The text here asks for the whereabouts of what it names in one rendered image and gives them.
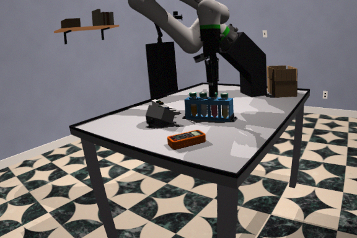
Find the blue test tube rack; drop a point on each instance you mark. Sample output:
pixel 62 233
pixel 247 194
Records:
pixel 208 101

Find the orange pocket multimeter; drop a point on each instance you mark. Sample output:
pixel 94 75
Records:
pixel 186 139

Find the white button panel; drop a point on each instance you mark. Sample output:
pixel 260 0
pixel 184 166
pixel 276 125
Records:
pixel 159 116

